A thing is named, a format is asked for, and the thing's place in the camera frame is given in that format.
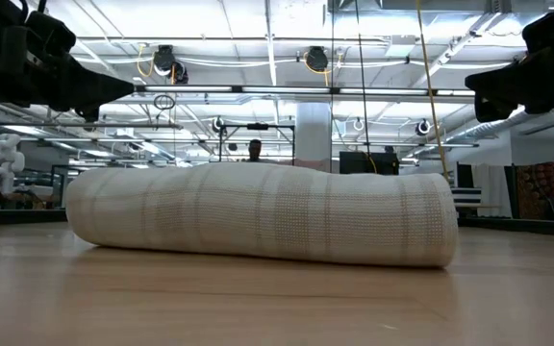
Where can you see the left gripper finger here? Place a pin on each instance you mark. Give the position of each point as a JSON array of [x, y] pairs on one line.
[[89, 89]]

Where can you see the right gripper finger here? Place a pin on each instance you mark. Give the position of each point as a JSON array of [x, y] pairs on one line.
[[508, 86]]

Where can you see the white plaid towel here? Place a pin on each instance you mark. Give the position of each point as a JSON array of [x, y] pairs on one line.
[[258, 216]]

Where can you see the black panel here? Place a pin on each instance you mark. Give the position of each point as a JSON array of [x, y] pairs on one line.
[[464, 175]]

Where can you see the white robot figure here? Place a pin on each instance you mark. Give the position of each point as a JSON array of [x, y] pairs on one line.
[[5, 158]]

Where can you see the brown patterned panel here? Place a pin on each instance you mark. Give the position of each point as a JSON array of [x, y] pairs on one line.
[[536, 190]]

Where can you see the black white striped stack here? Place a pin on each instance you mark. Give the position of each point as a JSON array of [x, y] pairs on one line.
[[468, 194]]

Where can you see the black display screen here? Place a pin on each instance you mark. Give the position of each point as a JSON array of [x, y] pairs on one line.
[[359, 163]]

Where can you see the person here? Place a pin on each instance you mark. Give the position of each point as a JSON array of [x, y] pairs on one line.
[[255, 148]]

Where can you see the long ceiling light bar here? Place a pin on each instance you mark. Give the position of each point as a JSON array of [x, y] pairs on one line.
[[282, 90]]

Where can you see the white pillar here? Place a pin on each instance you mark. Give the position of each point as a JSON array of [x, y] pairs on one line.
[[313, 139]]

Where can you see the black camera rig frame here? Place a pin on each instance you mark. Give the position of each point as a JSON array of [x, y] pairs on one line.
[[258, 126]]

